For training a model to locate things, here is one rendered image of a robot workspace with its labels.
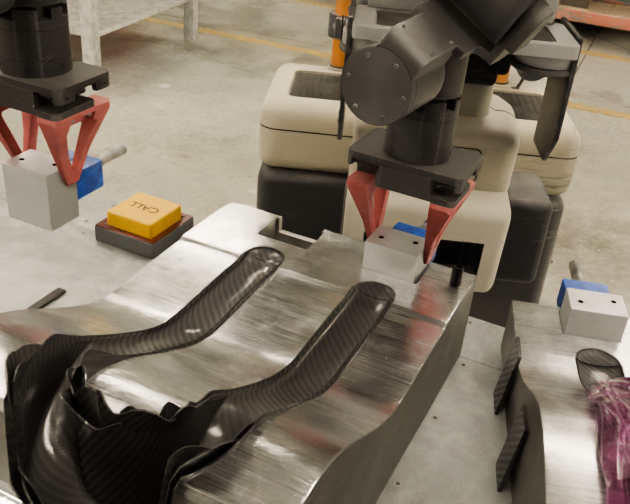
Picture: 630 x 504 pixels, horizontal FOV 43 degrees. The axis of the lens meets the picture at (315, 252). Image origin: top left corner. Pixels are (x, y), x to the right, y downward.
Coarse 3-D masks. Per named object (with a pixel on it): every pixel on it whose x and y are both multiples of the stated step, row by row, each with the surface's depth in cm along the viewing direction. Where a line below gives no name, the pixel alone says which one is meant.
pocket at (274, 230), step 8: (272, 224) 78; (280, 224) 79; (264, 232) 76; (272, 232) 78; (280, 232) 79; (288, 232) 79; (280, 240) 79; (288, 240) 79; (296, 240) 78; (304, 240) 78; (312, 240) 78; (304, 248) 78
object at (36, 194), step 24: (120, 144) 78; (24, 168) 67; (48, 168) 68; (96, 168) 73; (24, 192) 68; (48, 192) 67; (72, 192) 70; (24, 216) 70; (48, 216) 68; (72, 216) 71
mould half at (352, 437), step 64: (192, 256) 71; (320, 256) 72; (0, 320) 53; (64, 320) 57; (128, 320) 62; (256, 320) 64; (320, 320) 64; (384, 320) 65; (448, 320) 65; (0, 384) 48; (128, 384) 48; (192, 384) 50; (384, 384) 58; (0, 448) 48; (256, 448) 44; (320, 448) 45; (384, 448) 56
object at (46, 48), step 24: (0, 24) 61; (24, 24) 61; (48, 24) 61; (0, 48) 62; (24, 48) 62; (48, 48) 62; (0, 72) 64; (24, 72) 63; (48, 72) 63; (72, 72) 65; (96, 72) 65; (48, 96) 62; (72, 96) 63
